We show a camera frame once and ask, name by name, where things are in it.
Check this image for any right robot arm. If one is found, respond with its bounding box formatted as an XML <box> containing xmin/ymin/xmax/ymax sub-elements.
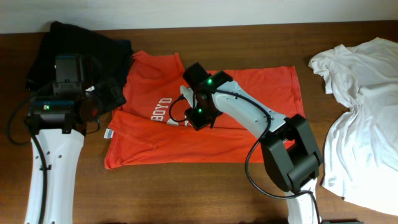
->
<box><xmin>180</xmin><ymin>63</ymin><xmax>323</xmax><ymax>223</ymax></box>

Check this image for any white t-shirt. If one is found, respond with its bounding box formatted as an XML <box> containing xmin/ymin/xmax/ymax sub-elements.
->
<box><xmin>308</xmin><ymin>38</ymin><xmax>397</xmax><ymax>215</ymax></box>

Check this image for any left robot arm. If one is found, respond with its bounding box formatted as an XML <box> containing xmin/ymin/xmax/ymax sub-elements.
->
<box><xmin>24</xmin><ymin>54</ymin><xmax>126</xmax><ymax>223</ymax></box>

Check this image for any red soccer t-shirt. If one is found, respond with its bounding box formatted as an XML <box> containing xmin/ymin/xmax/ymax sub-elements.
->
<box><xmin>104</xmin><ymin>50</ymin><xmax>305</xmax><ymax>169</ymax></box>

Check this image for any folded black garment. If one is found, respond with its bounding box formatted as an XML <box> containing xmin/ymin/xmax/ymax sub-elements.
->
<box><xmin>25</xmin><ymin>21</ymin><xmax>133</xmax><ymax>91</ymax></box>

